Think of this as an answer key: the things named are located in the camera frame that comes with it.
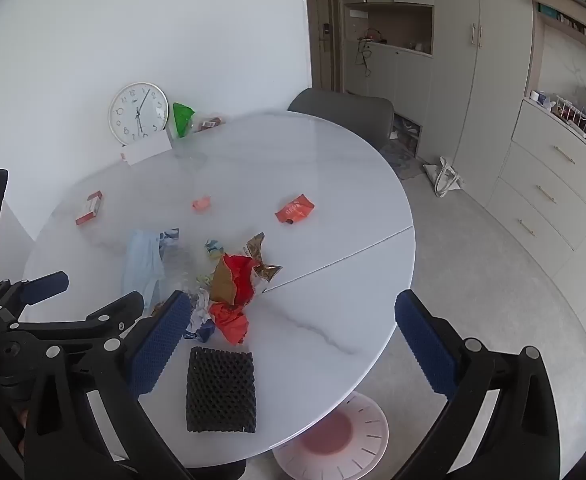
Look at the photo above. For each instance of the green white crumpled wrapper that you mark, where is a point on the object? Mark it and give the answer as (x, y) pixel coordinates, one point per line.
(204, 280)

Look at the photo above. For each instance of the brown foil snack packet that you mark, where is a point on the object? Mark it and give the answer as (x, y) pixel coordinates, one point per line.
(262, 261)

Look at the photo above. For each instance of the small blue yellow wrapper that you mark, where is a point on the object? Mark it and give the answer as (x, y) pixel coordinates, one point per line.
(214, 247)

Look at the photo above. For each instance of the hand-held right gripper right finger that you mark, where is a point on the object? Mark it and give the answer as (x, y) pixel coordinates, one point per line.
(425, 345)

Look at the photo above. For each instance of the dark blue wrapper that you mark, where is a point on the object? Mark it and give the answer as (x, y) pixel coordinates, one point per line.
(203, 330)

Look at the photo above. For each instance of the orange red snack packet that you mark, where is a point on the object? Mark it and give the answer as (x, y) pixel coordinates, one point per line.
(294, 209)

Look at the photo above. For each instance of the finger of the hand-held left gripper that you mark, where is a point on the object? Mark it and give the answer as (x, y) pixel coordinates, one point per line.
(43, 286)
(115, 310)

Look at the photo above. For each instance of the white card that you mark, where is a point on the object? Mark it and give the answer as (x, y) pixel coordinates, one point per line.
(146, 152)

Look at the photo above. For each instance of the door lock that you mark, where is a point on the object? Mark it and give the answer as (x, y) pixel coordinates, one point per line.
(326, 31)

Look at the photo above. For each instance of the red white cigarette box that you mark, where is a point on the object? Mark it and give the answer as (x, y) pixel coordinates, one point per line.
(89, 208)

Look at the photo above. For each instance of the pink crumpled wrapper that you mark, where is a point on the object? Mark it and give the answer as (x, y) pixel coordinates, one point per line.
(201, 203)

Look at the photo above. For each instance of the tall beige wardrobe cabinet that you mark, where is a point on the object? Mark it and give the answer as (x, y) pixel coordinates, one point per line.
(460, 60)

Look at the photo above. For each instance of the white tote bag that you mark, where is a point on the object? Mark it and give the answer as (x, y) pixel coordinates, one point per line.
(445, 176)

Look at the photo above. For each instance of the beige drawer cabinet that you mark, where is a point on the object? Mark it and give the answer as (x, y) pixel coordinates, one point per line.
(548, 190)

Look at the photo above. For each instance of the black foam mesh sleeve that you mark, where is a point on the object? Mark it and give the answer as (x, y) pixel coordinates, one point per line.
(221, 391)

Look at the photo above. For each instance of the clear plastic wrapper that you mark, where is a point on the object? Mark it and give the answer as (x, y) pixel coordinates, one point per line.
(193, 157)

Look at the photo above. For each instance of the grey chair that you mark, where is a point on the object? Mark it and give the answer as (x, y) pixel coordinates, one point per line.
(345, 112)

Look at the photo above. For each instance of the clear red-labelled packet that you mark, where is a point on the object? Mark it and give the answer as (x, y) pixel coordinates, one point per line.
(210, 123)

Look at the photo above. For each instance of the red wrapper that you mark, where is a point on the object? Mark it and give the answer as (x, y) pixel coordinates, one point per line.
(230, 322)

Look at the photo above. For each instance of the brown door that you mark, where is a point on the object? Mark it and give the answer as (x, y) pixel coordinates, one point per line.
(323, 25)

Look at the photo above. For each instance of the beige cabinet with niche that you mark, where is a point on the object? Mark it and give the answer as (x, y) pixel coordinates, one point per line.
(390, 55)

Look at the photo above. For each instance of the green plastic packet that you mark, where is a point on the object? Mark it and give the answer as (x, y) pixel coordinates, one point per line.
(183, 118)

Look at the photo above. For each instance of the white round wall clock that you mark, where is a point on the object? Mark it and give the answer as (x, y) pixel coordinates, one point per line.
(138, 112)

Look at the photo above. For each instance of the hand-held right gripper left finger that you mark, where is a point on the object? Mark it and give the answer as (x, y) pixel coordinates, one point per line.
(160, 342)

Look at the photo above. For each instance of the light blue plastic bag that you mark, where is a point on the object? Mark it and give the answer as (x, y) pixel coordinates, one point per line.
(142, 266)

